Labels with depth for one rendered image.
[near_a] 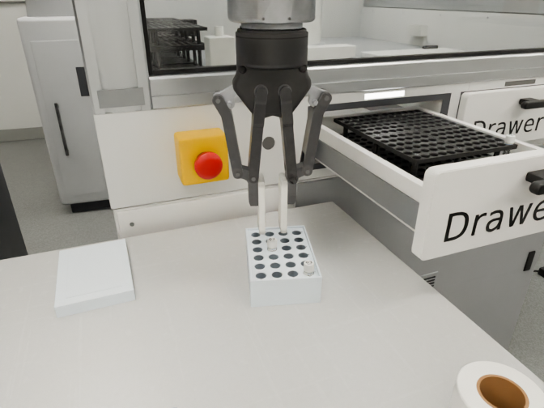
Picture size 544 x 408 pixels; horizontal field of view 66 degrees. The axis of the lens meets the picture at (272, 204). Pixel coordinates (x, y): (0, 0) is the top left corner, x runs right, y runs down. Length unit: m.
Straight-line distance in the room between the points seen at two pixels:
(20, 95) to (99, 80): 3.43
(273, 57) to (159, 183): 0.32
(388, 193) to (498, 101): 0.43
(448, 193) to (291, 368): 0.25
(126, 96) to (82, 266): 0.24
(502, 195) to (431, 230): 0.10
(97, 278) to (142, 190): 0.17
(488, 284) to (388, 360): 0.79
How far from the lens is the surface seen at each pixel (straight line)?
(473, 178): 0.51
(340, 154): 0.66
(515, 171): 0.55
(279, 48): 0.43
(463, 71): 0.88
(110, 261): 0.60
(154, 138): 0.65
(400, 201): 0.55
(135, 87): 0.64
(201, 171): 0.60
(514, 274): 1.28
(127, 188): 0.67
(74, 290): 0.56
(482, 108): 0.91
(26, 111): 4.08
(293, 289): 0.50
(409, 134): 0.70
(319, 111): 0.48
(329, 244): 0.64
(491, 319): 1.34
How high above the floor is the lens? 1.09
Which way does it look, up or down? 26 degrees down
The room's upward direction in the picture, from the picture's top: straight up
